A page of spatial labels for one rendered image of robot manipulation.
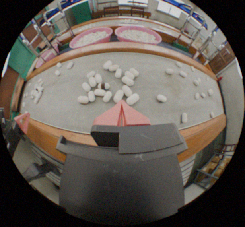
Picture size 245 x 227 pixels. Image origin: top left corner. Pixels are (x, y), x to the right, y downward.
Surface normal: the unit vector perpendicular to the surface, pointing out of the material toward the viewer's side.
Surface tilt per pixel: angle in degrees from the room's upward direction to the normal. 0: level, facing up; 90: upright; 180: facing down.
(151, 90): 0
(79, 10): 90
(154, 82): 0
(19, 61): 90
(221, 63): 90
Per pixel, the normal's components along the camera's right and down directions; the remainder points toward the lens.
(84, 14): 0.03, 0.97
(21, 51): 1.00, 0.00
